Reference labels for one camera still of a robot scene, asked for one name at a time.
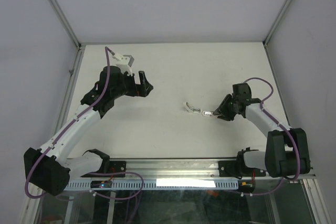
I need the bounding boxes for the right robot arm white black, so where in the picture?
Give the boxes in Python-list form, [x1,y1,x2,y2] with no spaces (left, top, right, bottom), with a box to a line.
[213,83,311,179]

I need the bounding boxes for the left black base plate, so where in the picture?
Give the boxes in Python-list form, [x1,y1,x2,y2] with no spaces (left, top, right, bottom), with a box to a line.
[82,160,127,177]

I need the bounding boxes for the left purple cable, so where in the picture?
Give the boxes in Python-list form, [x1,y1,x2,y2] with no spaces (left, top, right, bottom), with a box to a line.
[24,46,144,201]

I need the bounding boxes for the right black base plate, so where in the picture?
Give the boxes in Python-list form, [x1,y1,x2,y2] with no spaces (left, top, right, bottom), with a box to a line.
[218,160,266,179]

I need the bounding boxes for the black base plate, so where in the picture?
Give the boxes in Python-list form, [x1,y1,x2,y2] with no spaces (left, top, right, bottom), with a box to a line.
[218,160,266,179]
[82,160,127,177]

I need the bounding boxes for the pink stapler top cover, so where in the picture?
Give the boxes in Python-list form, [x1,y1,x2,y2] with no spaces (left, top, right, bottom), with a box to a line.
[202,110,217,117]

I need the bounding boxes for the white slotted cable duct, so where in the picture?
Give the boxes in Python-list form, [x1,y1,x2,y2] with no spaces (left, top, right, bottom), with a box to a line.
[65,178,238,191]

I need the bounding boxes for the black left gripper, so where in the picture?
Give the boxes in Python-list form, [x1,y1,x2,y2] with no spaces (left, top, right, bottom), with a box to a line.
[112,70,153,99]

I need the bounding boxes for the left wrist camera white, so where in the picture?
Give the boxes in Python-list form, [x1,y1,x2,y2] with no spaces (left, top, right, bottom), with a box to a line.
[112,53,134,76]

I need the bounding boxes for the aluminium mounting rail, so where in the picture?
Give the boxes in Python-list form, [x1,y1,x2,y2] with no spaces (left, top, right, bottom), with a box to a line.
[65,157,316,180]

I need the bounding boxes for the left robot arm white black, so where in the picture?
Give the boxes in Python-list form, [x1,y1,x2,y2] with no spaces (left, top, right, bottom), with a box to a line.
[24,66,153,198]

